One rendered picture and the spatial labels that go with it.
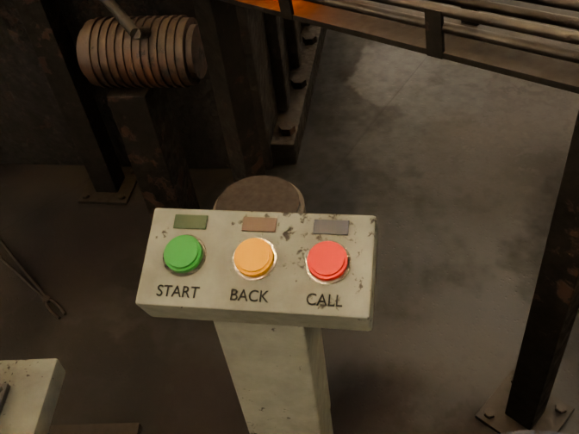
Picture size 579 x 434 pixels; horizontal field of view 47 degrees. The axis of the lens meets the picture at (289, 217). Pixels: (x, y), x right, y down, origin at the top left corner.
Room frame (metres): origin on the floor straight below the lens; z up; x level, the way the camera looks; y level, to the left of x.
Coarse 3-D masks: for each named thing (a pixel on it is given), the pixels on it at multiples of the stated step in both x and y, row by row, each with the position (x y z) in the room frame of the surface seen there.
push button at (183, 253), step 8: (176, 240) 0.48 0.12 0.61; (184, 240) 0.48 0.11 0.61; (192, 240) 0.48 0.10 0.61; (168, 248) 0.48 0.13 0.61; (176, 248) 0.48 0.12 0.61; (184, 248) 0.47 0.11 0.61; (192, 248) 0.47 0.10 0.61; (200, 248) 0.47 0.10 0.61; (168, 256) 0.47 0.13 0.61; (176, 256) 0.47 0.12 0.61; (184, 256) 0.46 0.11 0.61; (192, 256) 0.46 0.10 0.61; (200, 256) 0.46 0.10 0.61; (168, 264) 0.46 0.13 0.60; (176, 264) 0.46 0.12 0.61; (184, 264) 0.46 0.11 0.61; (192, 264) 0.46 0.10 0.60; (184, 272) 0.45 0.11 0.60
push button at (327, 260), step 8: (312, 248) 0.45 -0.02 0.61; (320, 248) 0.44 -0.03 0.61; (328, 248) 0.44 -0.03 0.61; (336, 248) 0.44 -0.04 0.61; (312, 256) 0.44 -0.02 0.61; (320, 256) 0.43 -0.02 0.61; (328, 256) 0.43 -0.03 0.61; (336, 256) 0.43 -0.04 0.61; (344, 256) 0.43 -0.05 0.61; (312, 264) 0.43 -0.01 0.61; (320, 264) 0.43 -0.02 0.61; (328, 264) 0.42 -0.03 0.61; (336, 264) 0.42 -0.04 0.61; (344, 264) 0.42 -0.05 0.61; (312, 272) 0.42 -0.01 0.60; (320, 272) 0.42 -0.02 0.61; (328, 272) 0.42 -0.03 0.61; (336, 272) 0.42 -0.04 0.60; (328, 280) 0.41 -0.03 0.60
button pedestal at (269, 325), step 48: (240, 240) 0.48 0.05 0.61; (288, 240) 0.47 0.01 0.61; (336, 240) 0.45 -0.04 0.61; (144, 288) 0.45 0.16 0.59; (192, 288) 0.44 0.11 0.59; (240, 288) 0.43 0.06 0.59; (288, 288) 0.42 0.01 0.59; (336, 288) 0.41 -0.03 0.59; (240, 336) 0.43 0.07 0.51; (288, 336) 0.41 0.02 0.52; (240, 384) 0.43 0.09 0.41; (288, 384) 0.42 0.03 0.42; (288, 432) 0.42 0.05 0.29
